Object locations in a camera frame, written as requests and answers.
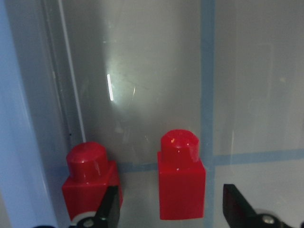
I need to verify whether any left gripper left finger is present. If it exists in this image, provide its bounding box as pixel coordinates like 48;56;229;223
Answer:
33;185;121;228

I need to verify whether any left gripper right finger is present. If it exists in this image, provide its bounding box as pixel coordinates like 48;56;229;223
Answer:
222;184;290;228

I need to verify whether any red block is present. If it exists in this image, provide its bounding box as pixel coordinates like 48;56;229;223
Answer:
62;142;123;223
157;129;206;220

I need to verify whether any blue plastic tray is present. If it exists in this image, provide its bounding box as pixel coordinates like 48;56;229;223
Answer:
0;0;57;228

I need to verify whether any clear plastic storage box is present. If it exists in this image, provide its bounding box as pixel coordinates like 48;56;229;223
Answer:
4;0;304;228

